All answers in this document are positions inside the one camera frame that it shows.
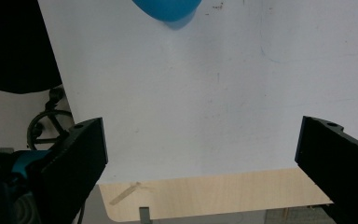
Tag white foam mat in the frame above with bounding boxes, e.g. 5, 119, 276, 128
36, 0, 358, 185

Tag blue liquid bottle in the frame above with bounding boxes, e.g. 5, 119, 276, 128
131, 0, 203, 23

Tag teal blue object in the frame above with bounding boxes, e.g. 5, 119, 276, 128
10, 149, 53, 180

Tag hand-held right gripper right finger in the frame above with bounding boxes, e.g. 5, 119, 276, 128
294, 115, 358, 224

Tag black cables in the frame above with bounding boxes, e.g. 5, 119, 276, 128
26, 87, 76, 151

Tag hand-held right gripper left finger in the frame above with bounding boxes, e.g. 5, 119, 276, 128
34, 117, 109, 224

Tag dark curtain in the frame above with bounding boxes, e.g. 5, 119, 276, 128
0, 0, 64, 95

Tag table leg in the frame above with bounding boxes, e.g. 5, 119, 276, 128
138, 206, 153, 224

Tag light wooden table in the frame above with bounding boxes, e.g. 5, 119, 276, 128
98, 124, 358, 224

